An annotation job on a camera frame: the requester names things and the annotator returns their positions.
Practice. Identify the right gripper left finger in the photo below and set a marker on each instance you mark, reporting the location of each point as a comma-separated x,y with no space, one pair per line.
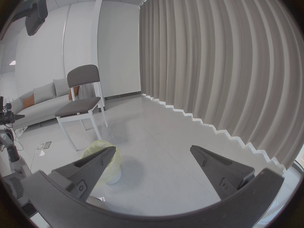
83,174

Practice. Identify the pale grey curtain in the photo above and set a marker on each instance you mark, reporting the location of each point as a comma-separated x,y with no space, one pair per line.
225,68

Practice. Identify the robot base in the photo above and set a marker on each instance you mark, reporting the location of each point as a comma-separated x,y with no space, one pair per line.
14,186

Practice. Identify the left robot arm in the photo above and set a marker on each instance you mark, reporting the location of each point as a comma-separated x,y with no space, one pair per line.
11,151

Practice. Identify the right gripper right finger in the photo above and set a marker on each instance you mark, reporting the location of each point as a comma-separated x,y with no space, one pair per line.
223,174

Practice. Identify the orange cushion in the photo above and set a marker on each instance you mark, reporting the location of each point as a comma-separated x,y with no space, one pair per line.
29,101
75,92

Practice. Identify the white trash bin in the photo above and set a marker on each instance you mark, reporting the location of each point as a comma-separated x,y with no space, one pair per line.
116,177

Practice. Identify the pale grey cushion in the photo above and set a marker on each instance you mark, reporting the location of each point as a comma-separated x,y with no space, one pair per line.
45,92
61,87

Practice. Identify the grey and white chair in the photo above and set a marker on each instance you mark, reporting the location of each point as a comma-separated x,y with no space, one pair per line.
80,106

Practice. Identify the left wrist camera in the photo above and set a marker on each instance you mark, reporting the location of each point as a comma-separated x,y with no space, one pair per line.
8,107

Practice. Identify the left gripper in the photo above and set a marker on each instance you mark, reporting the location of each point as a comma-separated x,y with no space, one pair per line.
7,118

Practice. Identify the white sofa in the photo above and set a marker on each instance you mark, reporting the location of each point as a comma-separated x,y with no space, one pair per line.
45,113

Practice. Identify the yellow plastic bag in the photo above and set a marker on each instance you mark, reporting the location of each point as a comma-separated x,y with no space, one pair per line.
114,163

